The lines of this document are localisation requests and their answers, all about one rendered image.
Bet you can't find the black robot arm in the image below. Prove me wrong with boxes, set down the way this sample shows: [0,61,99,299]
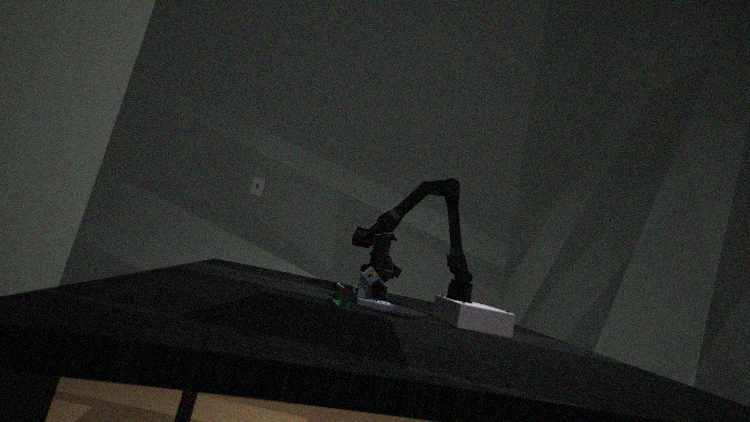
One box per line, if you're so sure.
[352,178,473,303]

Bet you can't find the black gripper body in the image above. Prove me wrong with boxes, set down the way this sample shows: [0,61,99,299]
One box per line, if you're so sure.
[360,249,394,279]

